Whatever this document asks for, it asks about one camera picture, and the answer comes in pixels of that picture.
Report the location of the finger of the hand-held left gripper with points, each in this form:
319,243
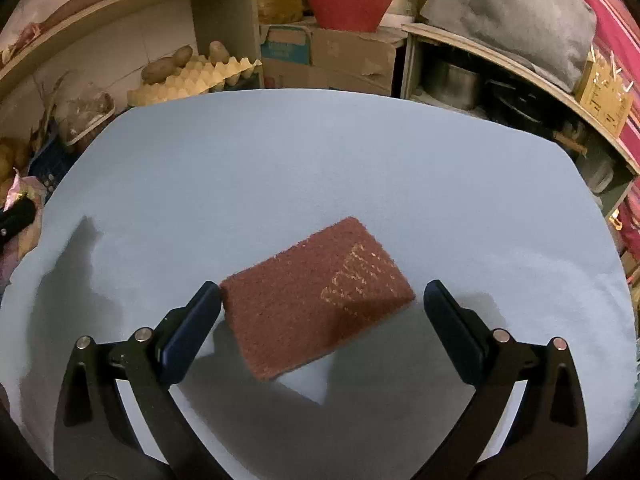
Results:
15,220

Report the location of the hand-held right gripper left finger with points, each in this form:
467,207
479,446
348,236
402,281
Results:
190,332

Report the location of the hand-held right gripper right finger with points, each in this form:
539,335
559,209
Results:
452,332

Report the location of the brown scouring pad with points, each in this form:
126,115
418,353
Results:
310,300

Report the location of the clear plastic food bag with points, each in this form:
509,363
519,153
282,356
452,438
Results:
82,115

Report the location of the brown potato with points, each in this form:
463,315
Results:
181,55
157,71
218,52

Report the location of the grey lidded pot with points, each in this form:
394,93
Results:
600,175

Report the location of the sweet potato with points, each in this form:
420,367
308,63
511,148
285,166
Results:
75,7

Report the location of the yellow egg tray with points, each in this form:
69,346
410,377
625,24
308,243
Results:
195,80

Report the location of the black wok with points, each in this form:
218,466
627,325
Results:
515,105

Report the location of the metal pot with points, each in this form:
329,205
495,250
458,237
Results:
452,85

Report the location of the yellow chopstick holder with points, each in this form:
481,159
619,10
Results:
602,97

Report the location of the wooden cabinet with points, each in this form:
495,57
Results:
500,57

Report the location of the wooden shelf unit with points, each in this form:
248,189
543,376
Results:
220,15

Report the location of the cardboard box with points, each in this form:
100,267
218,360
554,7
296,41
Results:
340,57

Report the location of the grey cloth bag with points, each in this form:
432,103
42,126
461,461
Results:
510,15

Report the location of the red plastic basket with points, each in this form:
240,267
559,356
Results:
347,7

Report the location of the pink striped cloth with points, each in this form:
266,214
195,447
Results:
615,20

